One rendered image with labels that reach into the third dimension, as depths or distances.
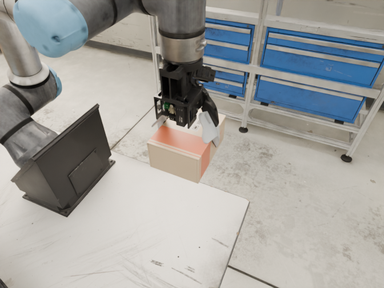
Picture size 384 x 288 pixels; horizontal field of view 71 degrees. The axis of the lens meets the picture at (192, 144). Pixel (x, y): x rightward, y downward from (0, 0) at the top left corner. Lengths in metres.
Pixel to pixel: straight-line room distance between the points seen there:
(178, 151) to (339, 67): 1.59
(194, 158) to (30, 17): 0.34
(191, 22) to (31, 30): 0.21
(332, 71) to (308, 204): 0.89
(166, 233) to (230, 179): 1.13
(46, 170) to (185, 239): 0.47
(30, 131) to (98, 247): 0.41
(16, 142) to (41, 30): 0.59
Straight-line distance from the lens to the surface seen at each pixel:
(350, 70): 2.01
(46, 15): 0.38
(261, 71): 2.02
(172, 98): 0.48
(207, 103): 0.52
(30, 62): 0.92
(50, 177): 0.90
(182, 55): 0.44
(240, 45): 2.03
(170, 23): 0.43
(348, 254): 1.87
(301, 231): 1.84
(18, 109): 0.96
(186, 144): 0.56
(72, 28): 0.39
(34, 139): 0.92
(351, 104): 2.12
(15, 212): 1.12
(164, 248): 0.89
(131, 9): 0.47
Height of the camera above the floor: 1.49
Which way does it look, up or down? 43 degrees down
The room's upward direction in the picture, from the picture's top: straight up
